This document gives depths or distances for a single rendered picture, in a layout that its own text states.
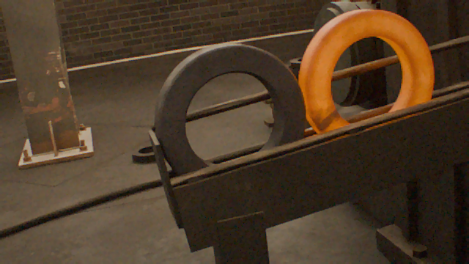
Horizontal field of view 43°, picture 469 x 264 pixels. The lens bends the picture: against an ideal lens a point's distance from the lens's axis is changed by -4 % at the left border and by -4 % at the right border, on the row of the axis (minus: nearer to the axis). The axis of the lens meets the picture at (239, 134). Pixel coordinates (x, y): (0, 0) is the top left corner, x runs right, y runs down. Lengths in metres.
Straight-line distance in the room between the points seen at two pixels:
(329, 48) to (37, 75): 2.60
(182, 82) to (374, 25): 0.25
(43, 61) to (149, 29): 3.69
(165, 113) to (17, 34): 2.55
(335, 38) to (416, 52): 0.12
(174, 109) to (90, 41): 6.09
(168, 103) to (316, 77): 0.18
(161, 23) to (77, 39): 0.94
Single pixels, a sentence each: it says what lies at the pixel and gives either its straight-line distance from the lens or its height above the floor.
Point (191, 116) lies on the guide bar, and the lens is 0.79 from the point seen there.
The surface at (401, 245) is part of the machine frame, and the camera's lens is 1.70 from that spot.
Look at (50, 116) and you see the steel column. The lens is 3.28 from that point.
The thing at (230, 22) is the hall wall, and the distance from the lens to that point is 6.99.
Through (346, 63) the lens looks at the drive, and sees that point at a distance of 2.10.
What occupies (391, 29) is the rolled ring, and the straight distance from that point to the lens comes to 0.80.
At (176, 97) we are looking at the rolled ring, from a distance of 0.71.
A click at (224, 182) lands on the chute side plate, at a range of 0.72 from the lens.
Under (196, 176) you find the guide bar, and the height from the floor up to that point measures 0.61.
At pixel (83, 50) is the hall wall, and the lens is 6.80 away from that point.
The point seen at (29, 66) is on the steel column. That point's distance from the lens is 3.25.
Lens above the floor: 0.84
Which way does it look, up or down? 15 degrees down
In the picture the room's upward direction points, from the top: 7 degrees counter-clockwise
